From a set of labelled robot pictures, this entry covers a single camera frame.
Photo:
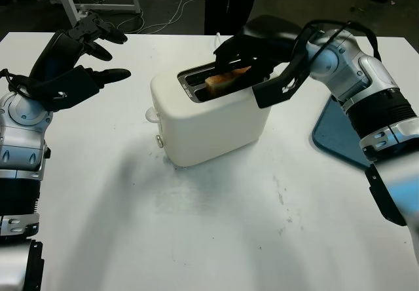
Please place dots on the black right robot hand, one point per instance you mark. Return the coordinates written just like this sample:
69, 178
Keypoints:
271, 38

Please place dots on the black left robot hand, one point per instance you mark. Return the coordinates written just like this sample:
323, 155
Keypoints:
55, 51

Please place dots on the toasted bread slice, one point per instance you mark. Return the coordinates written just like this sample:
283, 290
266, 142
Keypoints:
221, 84

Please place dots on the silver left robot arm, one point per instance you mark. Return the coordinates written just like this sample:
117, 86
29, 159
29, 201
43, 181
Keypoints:
19, 133

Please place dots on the person in black trousers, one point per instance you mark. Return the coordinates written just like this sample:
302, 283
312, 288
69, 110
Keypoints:
229, 6

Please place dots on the white two-slot toaster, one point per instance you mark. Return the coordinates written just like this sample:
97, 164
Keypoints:
209, 133

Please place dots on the blue plastic tray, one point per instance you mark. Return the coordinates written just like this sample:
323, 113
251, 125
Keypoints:
337, 137

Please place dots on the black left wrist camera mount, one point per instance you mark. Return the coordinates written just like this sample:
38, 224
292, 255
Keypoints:
72, 91

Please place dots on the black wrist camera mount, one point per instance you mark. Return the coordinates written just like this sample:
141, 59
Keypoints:
72, 91
278, 89

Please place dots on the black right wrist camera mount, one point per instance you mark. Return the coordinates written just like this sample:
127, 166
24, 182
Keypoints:
278, 89

